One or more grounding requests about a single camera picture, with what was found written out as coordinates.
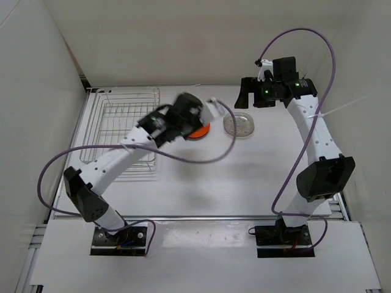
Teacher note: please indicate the wire dish rack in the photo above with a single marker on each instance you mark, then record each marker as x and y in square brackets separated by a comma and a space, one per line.
[113, 115]

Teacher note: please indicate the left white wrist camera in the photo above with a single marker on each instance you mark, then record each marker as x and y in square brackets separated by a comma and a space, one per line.
[211, 110]

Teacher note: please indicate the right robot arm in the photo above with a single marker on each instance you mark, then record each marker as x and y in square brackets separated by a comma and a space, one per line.
[328, 169]

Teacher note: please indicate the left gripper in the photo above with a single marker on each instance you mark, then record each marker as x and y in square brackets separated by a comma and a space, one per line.
[198, 124]

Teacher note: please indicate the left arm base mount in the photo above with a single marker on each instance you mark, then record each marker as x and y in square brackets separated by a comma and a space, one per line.
[131, 241]

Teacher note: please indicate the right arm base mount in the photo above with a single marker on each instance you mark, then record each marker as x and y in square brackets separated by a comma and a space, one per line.
[272, 242]

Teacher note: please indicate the orange plate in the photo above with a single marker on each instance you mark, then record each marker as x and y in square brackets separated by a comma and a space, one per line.
[200, 133]

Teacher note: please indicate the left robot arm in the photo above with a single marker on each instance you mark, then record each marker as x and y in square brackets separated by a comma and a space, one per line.
[85, 186]

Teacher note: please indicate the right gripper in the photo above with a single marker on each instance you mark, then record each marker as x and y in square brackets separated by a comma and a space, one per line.
[247, 86]

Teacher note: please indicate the white cable tie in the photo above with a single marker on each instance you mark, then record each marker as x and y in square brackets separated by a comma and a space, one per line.
[322, 115]

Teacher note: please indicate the aluminium rail front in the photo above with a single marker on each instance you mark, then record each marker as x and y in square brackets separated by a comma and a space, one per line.
[202, 218]

